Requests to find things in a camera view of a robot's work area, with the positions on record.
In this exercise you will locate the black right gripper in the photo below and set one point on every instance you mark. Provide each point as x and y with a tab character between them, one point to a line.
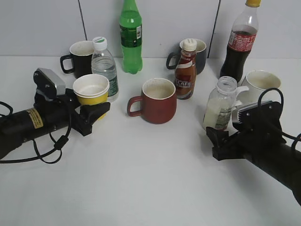
250	138

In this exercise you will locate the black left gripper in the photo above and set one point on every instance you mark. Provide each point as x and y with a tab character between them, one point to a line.
57	113

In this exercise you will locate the yellow paper cup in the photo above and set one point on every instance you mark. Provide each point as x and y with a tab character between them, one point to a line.
91	89

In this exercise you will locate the clear plastic milk bottle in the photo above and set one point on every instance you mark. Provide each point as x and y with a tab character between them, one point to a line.
220	103

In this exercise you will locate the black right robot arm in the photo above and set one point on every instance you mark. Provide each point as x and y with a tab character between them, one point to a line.
278	160

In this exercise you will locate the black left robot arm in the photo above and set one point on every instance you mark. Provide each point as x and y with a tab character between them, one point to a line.
18	128

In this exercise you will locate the clear water bottle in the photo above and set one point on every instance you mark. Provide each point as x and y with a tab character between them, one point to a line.
103	63

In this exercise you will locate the black ceramic mug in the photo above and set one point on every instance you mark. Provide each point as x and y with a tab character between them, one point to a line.
80	54

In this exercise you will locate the brown coffee drink bottle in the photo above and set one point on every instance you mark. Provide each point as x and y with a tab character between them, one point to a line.
185	73

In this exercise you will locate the red ceramic mug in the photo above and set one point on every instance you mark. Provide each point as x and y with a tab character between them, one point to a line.
157	102

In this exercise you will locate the dark grey ceramic mug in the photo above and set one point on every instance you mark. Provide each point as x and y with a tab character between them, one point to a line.
200	56

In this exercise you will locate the green soda bottle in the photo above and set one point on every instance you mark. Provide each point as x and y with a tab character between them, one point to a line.
130	23

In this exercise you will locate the dark cola bottle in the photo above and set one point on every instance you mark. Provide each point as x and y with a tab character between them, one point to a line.
241	40

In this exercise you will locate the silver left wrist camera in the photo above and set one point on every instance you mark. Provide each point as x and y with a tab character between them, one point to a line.
49	83

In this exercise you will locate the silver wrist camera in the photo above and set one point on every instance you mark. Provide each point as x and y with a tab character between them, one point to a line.
243	113
49	83

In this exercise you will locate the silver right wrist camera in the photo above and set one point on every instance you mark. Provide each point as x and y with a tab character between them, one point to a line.
243	113

